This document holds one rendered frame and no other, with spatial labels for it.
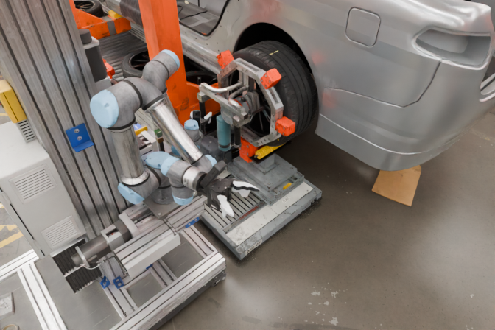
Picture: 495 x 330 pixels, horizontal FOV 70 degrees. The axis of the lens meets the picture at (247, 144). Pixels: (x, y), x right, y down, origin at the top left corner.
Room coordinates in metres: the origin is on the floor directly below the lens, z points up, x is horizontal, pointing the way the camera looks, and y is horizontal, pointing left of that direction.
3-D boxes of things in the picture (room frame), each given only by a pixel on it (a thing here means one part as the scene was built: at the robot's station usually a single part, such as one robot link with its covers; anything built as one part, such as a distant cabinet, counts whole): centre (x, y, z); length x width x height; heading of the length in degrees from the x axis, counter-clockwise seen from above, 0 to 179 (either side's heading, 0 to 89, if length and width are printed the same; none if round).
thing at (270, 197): (1.99, -0.13, 0.13); 0.50 x 0.36 x 0.10; 42
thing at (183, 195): (0.93, 0.24, 1.12); 0.11 x 0.08 x 0.11; 146
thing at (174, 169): (0.91, 0.25, 1.21); 0.11 x 0.08 x 0.09; 56
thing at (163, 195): (1.17, 0.39, 0.87); 0.15 x 0.15 x 0.10
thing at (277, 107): (1.88, -0.01, 0.85); 0.54 x 0.07 x 0.54; 42
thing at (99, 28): (3.77, 1.54, 0.69); 0.52 x 0.17 x 0.35; 132
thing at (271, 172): (1.99, -0.13, 0.32); 0.40 x 0.30 x 0.28; 42
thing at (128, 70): (3.19, 0.90, 0.39); 0.66 x 0.66 x 0.24
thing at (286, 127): (1.65, -0.22, 0.85); 0.09 x 0.08 x 0.07; 42
